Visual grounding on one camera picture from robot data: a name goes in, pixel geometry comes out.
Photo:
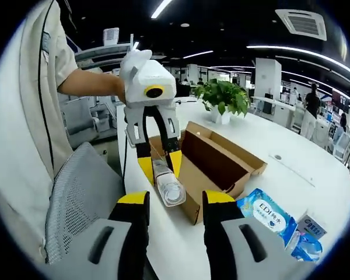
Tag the clear plastic bottle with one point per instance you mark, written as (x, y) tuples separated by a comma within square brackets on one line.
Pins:
[(170, 189)]

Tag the brown cardboard shoe box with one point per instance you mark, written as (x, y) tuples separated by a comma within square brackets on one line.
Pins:
[(210, 175)]

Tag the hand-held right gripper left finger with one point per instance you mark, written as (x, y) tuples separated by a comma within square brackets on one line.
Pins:
[(116, 242)]

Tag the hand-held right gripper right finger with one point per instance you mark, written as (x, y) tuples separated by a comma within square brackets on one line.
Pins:
[(227, 239)]

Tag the white office desk partition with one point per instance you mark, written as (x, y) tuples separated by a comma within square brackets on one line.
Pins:
[(277, 111)]

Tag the short ceiling light strip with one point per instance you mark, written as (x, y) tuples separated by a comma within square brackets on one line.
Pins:
[(161, 8)]

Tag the grey background chair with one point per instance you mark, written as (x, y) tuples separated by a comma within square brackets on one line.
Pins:
[(81, 113)]

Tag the long curved ceiling light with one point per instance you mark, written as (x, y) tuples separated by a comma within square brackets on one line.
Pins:
[(303, 52)]

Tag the grey metal shelf rack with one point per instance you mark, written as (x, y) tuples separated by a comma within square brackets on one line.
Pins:
[(105, 55)]

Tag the blue floral tissue pack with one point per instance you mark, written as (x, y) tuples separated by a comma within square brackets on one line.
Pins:
[(307, 249)]

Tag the ceiling air conditioner vent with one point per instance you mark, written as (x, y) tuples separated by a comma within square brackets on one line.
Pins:
[(301, 24)]

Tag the green potted plant white pot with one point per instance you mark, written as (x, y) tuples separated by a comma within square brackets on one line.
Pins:
[(224, 94)]

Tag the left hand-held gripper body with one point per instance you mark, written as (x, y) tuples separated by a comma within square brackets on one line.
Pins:
[(151, 77)]

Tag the person in beige shirt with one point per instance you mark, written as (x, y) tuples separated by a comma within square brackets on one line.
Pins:
[(17, 146)]

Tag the small tool on table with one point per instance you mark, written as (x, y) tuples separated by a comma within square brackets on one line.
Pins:
[(186, 101)]

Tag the small white grey box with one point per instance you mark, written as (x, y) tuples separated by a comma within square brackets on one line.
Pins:
[(312, 227)]

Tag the blue white wet wipes pack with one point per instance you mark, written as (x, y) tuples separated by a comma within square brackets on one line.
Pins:
[(265, 216)]

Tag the dark wall screen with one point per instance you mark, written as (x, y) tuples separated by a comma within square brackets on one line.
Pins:
[(342, 100)]

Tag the grey mesh office chair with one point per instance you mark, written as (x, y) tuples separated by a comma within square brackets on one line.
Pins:
[(78, 198)]

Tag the white device on shelf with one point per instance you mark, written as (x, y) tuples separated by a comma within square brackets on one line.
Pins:
[(111, 36)]

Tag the group of white office chairs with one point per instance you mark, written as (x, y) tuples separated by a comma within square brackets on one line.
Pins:
[(341, 146)]

